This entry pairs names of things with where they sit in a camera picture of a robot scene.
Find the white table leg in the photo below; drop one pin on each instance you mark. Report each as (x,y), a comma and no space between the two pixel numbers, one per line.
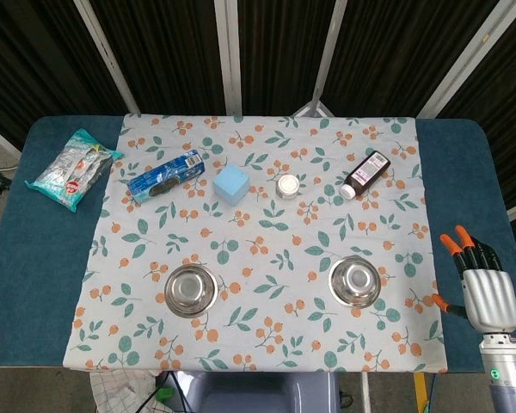
(365,391)

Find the light blue foam cube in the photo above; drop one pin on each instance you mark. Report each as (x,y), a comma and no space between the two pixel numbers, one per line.
(231,184)

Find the teal snack packet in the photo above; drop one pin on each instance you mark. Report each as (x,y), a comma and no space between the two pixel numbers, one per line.
(71,170)

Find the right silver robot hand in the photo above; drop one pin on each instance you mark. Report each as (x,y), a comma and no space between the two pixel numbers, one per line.
(492,297)

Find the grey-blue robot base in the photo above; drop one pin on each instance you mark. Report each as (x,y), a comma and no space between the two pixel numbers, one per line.
(262,393)

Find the small green object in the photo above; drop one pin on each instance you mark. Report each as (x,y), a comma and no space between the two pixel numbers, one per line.
(164,393)

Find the dark teal table cover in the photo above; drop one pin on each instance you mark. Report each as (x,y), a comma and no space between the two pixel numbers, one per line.
(464,180)

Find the floral tablecloth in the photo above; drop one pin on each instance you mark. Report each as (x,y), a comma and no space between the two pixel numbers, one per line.
(258,275)

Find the metal bowl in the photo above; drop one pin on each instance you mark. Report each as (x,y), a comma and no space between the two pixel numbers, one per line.
(191,290)
(355,280)

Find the brown medicine bottle white cap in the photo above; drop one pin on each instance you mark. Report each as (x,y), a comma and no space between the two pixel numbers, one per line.
(365,172)

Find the white grid-pattern cloth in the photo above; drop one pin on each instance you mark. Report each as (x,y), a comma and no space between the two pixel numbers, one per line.
(120,393)

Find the grey metal stand foot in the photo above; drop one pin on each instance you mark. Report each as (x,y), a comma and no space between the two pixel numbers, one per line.
(311,109)

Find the small silver-lidded can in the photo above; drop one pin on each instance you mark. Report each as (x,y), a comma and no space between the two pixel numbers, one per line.
(288,186)

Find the blue cookie box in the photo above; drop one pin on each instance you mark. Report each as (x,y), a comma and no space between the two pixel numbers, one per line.
(165,176)

